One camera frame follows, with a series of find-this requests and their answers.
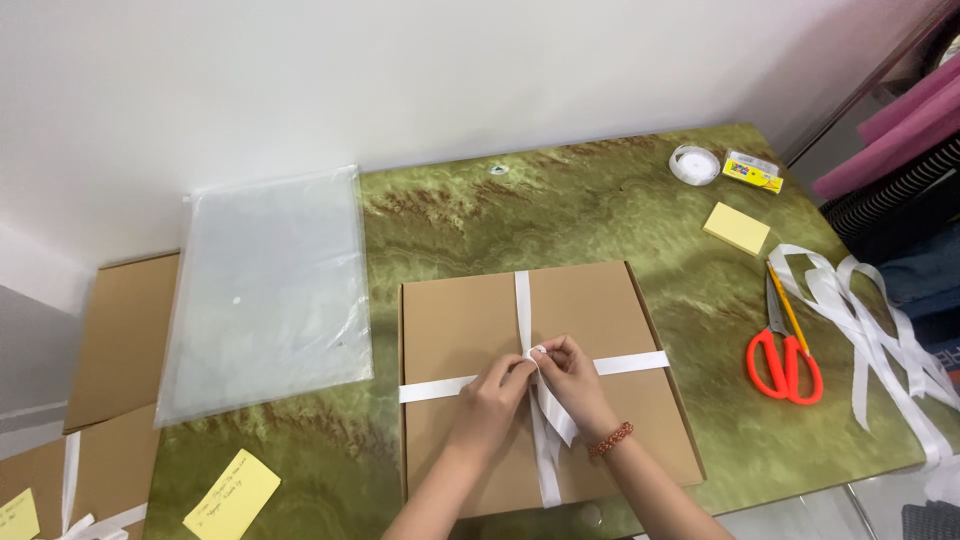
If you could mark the person's left hand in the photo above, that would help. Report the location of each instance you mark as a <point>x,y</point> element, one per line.
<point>487,409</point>

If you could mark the small yellow packet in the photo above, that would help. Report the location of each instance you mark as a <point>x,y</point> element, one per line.
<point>751,172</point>

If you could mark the plain brown cardboard box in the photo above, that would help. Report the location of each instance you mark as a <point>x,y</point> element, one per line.
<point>124,337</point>

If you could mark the grey knitted cloth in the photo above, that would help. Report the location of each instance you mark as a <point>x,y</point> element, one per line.
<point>934,521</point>

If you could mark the pink cloth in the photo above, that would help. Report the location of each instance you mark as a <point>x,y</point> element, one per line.
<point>900,127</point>

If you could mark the white ribbon with bow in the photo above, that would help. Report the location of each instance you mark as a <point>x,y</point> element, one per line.
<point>71,472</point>

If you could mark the small written yellow sticky note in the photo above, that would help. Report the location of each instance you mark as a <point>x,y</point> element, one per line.
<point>16,517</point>

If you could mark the loose white ribbon strips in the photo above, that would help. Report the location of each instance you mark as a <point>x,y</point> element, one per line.
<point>862,330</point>

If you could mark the flat brown cardboard box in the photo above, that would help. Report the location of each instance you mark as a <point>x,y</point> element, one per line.
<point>457,322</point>

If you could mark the small round sticker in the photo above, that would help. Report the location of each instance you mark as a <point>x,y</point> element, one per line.
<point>499,169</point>

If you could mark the stack of clear plastic bags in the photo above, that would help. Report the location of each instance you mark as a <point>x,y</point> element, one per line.
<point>266,292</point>

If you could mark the large written yellow sticky note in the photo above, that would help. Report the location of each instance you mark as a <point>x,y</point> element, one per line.
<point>232,496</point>

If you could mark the ribbon-tied brown cardboard box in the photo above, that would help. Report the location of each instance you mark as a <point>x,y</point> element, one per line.
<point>112,472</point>

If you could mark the black white striped cloth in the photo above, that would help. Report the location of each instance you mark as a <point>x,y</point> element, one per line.
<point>892,191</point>

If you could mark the yellow pencil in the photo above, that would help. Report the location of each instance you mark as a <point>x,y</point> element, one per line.
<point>787,307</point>

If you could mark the metal frame rail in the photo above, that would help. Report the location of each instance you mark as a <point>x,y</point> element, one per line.
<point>862,79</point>

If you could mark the person's right hand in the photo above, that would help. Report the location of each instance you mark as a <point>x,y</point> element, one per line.
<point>577,390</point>

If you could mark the yellow sticky note pad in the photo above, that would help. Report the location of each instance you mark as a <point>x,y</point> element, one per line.
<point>736,228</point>

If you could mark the white ribbon roll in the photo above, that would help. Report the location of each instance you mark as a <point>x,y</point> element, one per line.
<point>694,165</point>

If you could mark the white ribbon around box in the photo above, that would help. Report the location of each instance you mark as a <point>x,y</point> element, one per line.
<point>630,364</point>

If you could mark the blue denim cloth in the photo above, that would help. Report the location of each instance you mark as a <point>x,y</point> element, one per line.
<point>926,270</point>

